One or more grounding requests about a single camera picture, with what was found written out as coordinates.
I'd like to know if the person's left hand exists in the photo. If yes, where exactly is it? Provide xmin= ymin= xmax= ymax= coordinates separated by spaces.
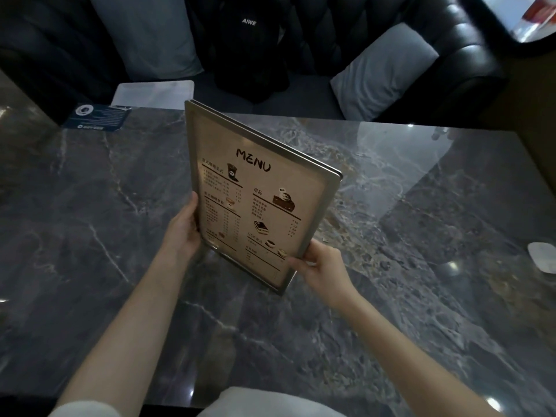
xmin=160 ymin=191 xmax=203 ymax=270

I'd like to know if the person's right hand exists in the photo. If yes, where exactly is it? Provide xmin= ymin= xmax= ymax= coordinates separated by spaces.
xmin=286 ymin=239 xmax=362 ymax=313

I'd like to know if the metal framed menu board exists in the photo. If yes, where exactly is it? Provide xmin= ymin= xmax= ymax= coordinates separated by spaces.
xmin=184 ymin=100 xmax=343 ymax=297

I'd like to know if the person's right forearm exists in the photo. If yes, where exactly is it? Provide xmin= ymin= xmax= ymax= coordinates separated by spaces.
xmin=342 ymin=294 xmax=506 ymax=417

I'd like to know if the person's left forearm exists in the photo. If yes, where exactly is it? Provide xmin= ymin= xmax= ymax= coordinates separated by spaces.
xmin=52 ymin=254 xmax=185 ymax=417

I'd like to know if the white paper sheet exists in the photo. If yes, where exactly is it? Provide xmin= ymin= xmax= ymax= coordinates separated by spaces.
xmin=111 ymin=80 xmax=195 ymax=110

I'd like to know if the dark blue card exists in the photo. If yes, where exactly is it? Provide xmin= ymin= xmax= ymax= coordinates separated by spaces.
xmin=61 ymin=103 xmax=132 ymax=133

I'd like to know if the person's white clothing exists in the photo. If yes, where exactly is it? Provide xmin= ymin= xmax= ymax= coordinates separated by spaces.
xmin=50 ymin=386 xmax=335 ymax=417

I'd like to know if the black backpack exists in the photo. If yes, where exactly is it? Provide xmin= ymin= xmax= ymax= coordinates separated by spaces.
xmin=208 ymin=0 xmax=291 ymax=105

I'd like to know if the large grey cushion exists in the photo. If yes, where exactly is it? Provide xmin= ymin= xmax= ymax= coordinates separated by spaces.
xmin=87 ymin=0 xmax=205 ymax=82

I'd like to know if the small grey cushion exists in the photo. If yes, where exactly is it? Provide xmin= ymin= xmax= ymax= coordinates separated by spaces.
xmin=330 ymin=37 xmax=440 ymax=122

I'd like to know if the white object at table edge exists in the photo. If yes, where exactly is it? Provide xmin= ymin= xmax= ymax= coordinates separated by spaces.
xmin=527 ymin=242 xmax=556 ymax=275

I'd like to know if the black leather sofa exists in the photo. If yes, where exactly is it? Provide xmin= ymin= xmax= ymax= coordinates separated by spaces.
xmin=0 ymin=0 xmax=511 ymax=125

